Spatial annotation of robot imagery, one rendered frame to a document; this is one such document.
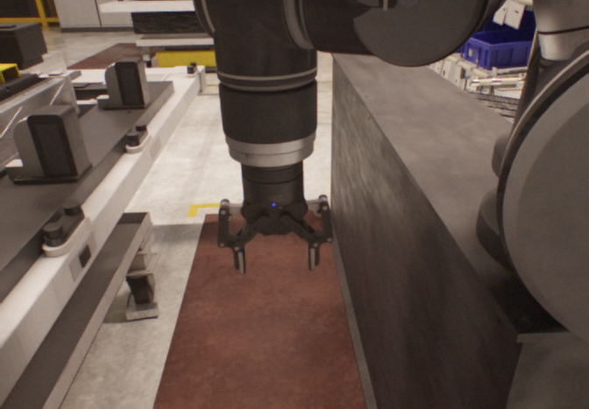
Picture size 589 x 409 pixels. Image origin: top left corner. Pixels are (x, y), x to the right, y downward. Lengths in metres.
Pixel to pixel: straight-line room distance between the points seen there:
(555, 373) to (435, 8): 0.46
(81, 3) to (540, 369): 10.32
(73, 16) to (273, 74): 10.26
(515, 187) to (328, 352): 1.47
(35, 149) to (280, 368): 1.07
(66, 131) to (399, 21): 0.70
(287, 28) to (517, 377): 0.48
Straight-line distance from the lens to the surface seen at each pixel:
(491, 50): 2.51
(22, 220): 0.87
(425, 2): 0.37
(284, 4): 0.42
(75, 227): 0.85
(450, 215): 0.71
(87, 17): 10.56
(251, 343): 1.74
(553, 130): 0.25
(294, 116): 0.46
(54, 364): 1.33
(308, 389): 1.60
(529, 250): 0.28
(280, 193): 0.51
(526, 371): 0.64
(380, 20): 0.38
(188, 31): 5.74
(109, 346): 1.88
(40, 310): 0.76
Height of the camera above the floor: 1.25
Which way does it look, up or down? 27 degrees down
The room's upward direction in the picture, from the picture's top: 2 degrees counter-clockwise
